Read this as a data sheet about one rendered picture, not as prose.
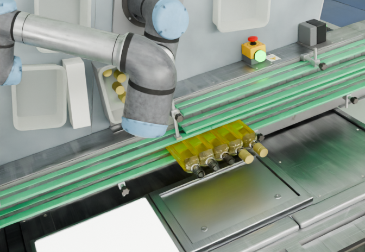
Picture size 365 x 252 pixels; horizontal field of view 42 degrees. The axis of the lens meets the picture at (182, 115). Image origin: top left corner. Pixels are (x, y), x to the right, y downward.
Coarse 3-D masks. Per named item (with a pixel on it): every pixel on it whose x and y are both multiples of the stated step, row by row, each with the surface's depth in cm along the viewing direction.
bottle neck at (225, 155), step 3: (222, 153) 164; (225, 153) 164; (228, 153) 164; (222, 156) 164; (225, 156) 162; (228, 156) 162; (231, 156) 162; (225, 159) 162; (228, 159) 161; (231, 159) 161; (234, 159) 161; (228, 162) 161; (231, 162) 162; (234, 162) 162; (231, 165) 162
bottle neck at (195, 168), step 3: (195, 165) 161; (198, 165) 161; (192, 168) 161; (195, 168) 159; (198, 168) 159; (201, 168) 159; (195, 171) 159; (198, 171) 158; (201, 171) 158; (195, 174) 160; (198, 174) 158; (201, 174) 160; (204, 174) 159; (198, 177) 158; (201, 177) 159
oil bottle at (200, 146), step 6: (192, 138) 172; (198, 138) 171; (192, 144) 169; (198, 144) 168; (204, 144) 167; (198, 150) 165; (204, 150) 164; (210, 150) 164; (204, 156) 163; (210, 156) 163; (204, 162) 163
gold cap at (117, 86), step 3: (117, 81) 172; (114, 84) 171; (117, 84) 170; (120, 84) 170; (114, 87) 170; (117, 87) 169; (120, 87) 169; (123, 87) 170; (114, 90) 171; (117, 90) 169; (120, 90) 170; (123, 90) 170; (117, 93) 170; (120, 93) 170
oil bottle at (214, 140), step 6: (210, 132) 174; (204, 138) 171; (210, 138) 170; (216, 138) 170; (210, 144) 167; (216, 144) 166; (222, 144) 166; (216, 150) 165; (222, 150) 164; (228, 150) 166; (216, 156) 166
